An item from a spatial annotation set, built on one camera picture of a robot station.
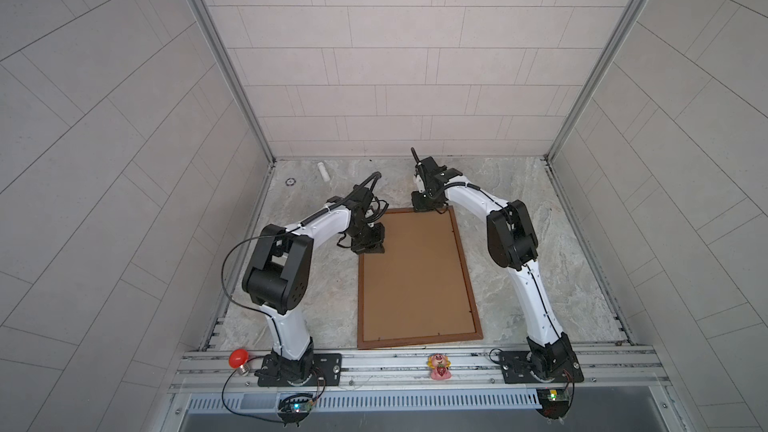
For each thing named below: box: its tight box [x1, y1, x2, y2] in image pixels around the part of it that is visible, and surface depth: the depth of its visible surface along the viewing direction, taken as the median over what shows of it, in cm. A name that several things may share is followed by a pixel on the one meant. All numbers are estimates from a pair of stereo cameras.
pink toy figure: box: [427, 353, 452, 381], surface depth 72 cm
